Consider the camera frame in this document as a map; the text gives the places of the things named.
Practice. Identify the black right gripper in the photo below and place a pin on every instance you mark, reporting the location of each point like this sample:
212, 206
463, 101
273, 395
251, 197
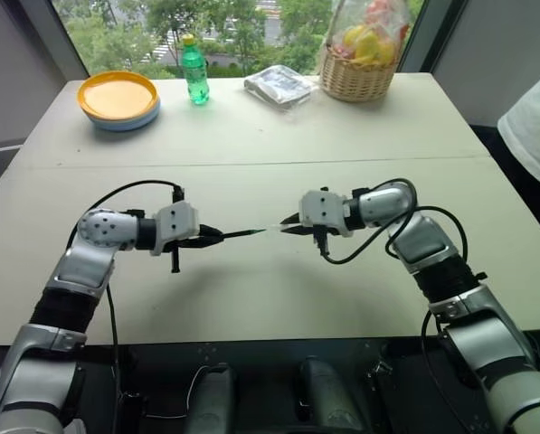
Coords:
335, 233

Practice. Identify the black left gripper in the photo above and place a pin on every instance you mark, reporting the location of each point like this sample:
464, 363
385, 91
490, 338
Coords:
175, 260

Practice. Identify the translucent marker cap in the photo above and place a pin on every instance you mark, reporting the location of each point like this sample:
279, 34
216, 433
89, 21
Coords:
274, 228

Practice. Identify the black marker with green tip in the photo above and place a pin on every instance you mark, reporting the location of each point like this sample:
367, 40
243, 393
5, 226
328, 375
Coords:
240, 233

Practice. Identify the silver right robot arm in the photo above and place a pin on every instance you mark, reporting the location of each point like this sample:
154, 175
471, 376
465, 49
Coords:
437, 253

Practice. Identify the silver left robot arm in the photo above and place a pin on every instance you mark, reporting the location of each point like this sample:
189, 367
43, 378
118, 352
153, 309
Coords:
79, 276

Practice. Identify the green plastic bottle yellow cap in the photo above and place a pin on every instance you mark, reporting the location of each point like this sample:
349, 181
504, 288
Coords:
195, 72

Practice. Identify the light blue plate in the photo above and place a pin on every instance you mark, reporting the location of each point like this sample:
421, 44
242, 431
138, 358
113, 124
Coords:
125, 125

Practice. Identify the clear plastic packet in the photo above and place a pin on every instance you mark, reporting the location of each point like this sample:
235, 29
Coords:
278, 86

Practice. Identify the wicker basket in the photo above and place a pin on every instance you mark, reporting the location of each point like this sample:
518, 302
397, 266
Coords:
355, 81

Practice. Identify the dark rounded shape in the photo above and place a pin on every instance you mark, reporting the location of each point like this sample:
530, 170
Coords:
215, 398
328, 398

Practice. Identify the plastic wrapped fruit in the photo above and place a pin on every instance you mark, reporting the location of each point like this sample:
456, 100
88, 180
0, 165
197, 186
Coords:
369, 40

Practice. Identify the person in white shirt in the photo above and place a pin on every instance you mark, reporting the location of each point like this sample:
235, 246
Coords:
534, 126

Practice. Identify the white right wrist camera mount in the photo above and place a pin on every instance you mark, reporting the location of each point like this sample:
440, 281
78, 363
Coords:
321, 208

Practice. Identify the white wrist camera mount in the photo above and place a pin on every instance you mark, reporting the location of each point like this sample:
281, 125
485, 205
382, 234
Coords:
177, 226
321, 208

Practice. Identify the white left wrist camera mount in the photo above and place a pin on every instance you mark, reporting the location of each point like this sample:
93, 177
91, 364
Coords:
177, 226

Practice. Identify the dark window frame post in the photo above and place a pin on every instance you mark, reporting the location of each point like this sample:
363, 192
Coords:
70, 38
413, 36

